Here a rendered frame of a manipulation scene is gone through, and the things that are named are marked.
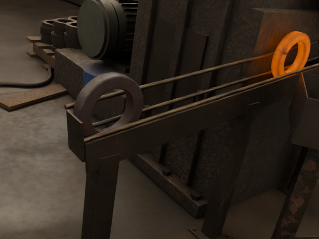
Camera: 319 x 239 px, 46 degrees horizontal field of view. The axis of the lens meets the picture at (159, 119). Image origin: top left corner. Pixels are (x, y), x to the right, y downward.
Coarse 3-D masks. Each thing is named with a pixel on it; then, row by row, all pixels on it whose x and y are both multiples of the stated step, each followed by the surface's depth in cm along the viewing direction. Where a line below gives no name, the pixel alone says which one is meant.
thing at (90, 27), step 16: (96, 0) 220; (112, 0) 224; (128, 0) 228; (80, 16) 233; (96, 16) 218; (112, 16) 215; (128, 16) 223; (80, 32) 237; (96, 32) 221; (112, 32) 215; (128, 32) 224; (64, 48) 264; (96, 48) 224; (112, 48) 222; (128, 48) 231; (64, 64) 252; (80, 64) 238; (112, 64) 242; (128, 64) 240; (64, 80) 256; (80, 80) 237; (96, 112) 228; (112, 112) 213
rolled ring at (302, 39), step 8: (296, 32) 130; (288, 40) 128; (296, 40) 129; (304, 40) 132; (280, 48) 128; (288, 48) 128; (304, 48) 136; (280, 56) 128; (296, 56) 140; (304, 56) 137; (272, 64) 131; (280, 64) 130; (296, 64) 139; (304, 64) 140; (272, 72) 134; (280, 72) 132; (288, 72) 138
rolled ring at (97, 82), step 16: (96, 80) 85; (112, 80) 86; (128, 80) 89; (80, 96) 85; (96, 96) 85; (128, 96) 93; (80, 112) 84; (128, 112) 95; (96, 128) 93; (112, 128) 95
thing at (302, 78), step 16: (304, 80) 120; (304, 96) 101; (304, 112) 98; (304, 128) 100; (304, 144) 101; (304, 160) 116; (304, 176) 118; (288, 192) 128; (304, 192) 120; (288, 208) 124; (304, 208) 122; (288, 224) 126
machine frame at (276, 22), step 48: (144, 0) 170; (192, 0) 146; (240, 0) 129; (288, 0) 138; (144, 48) 171; (192, 48) 150; (240, 48) 133; (192, 144) 156; (288, 144) 177; (192, 192) 162; (240, 192) 168
